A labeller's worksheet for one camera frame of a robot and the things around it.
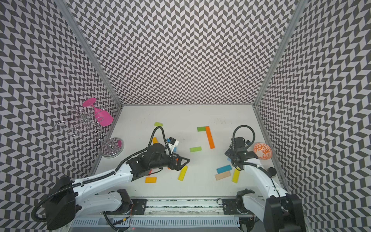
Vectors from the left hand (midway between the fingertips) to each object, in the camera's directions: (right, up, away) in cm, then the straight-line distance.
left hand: (184, 160), depth 75 cm
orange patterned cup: (+50, +2, +15) cm, 52 cm away
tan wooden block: (+22, -11, +7) cm, 25 cm away
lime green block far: (-22, +18, +32) cm, 43 cm away
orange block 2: (+17, +6, +22) cm, 28 cm away
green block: (+11, +15, +30) cm, 35 cm away
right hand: (+29, -1, +10) cm, 31 cm away
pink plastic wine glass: (-49, +23, +11) cm, 55 cm away
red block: (-15, -2, -11) cm, 19 cm away
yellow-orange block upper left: (-22, +7, +24) cm, 33 cm away
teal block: (+23, -8, +9) cm, 26 cm away
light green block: (+7, +2, +18) cm, 19 cm away
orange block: (+16, +10, +27) cm, 33 cm away
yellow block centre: (-1, -10, +9) cm, 13 cm away
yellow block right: (+30, -11, +8) cm, 33 cm away
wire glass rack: (-60, +20, +6) cm, 64 cm away
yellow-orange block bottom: (-19, -12, +4) cm, 22 cm away
